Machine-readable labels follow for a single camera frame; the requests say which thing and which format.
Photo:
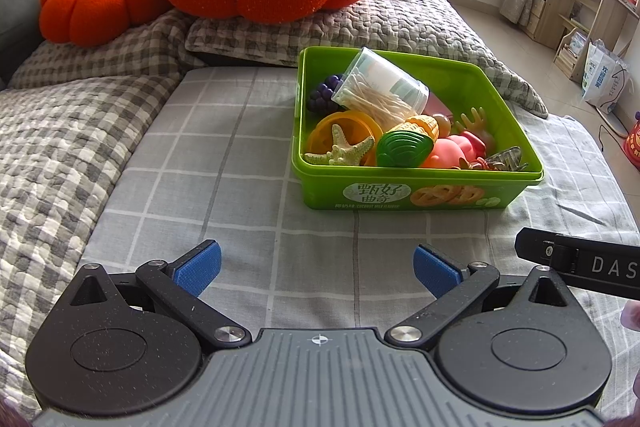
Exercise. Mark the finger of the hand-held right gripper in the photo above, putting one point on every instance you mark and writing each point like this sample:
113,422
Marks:
537,244

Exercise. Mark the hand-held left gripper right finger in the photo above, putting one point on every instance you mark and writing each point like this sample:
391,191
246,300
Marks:
437,269

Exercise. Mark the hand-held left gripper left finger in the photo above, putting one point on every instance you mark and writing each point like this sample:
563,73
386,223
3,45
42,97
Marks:
197,269

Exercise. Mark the small orange tiger figurine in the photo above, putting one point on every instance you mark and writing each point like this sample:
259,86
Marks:
477,164

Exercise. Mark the pink rubber pig toy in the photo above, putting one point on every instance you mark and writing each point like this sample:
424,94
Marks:
445,152

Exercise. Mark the yellow green toy corn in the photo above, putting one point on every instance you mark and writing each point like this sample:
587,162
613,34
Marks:
400,149

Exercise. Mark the green plastic box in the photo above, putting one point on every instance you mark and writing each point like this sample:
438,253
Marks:
325,192

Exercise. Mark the amber plastic hair clip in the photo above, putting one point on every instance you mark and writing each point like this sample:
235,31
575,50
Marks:
470,122

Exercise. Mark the beige starfish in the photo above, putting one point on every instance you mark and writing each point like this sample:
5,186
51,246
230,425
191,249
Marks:
345,149

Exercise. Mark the orange plastic toy mould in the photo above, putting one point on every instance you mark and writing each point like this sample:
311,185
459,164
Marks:
325,132

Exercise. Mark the clear cotton swab container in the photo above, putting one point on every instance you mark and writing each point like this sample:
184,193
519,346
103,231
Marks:
380,77

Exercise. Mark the purple toy grapes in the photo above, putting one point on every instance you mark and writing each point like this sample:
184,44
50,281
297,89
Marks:
322,97

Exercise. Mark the person's right hand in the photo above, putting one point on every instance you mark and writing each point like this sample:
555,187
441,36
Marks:
631,322

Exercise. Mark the grey grid bed sheet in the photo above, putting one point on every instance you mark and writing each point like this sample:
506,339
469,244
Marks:
225,157

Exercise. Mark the red round tin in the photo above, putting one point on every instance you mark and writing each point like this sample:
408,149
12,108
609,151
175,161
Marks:
632,142

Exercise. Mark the white paper bag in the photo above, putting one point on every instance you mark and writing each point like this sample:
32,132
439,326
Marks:
597,77

